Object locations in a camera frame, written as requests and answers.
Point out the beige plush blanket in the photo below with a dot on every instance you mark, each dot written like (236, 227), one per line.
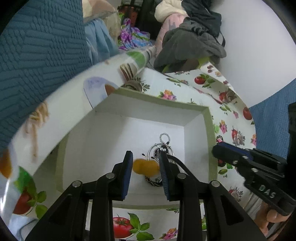
(99, 14)

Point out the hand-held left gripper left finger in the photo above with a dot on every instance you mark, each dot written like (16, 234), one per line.
(127, 176)

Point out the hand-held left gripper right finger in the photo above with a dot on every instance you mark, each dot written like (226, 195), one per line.
(164, 176)

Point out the black and gold patterned bangle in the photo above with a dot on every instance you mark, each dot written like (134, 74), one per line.
(152, 182)

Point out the person's right hand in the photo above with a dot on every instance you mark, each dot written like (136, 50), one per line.
(276, 216)

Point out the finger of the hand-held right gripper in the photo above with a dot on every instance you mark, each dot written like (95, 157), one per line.
(226, 155)
(240, 150)

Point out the pile of clothes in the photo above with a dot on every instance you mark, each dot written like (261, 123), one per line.
(189, 44)

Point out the cream puffy jacket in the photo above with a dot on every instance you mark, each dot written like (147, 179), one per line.
(168, 9)

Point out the fruit and flower printed tablecloth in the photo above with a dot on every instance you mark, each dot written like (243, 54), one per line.
(208, 92)

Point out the light blue cloth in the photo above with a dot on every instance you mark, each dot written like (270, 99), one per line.
(101, 41)

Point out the purple floral cloth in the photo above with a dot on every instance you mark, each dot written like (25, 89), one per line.
(133, 37)

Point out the pink quilted jacket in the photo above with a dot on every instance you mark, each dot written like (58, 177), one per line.
(167, 30)

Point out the blue quilted chair back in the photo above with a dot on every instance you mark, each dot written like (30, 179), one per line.
(39, 64)
(270, 125)

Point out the light blue patterned bed sheet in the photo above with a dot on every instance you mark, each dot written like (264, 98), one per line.
(20, 226)

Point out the red and black pendant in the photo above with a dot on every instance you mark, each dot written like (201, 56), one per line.
(222, 163)

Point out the silver bangle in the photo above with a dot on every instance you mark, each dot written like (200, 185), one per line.
(151, 149)

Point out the white cardboard box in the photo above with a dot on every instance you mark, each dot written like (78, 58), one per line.
(138, 129)

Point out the pink bead jewelry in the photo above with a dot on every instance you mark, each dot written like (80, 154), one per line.
(219, 139)

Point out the red checked bag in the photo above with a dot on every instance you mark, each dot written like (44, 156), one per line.
(129, 12)

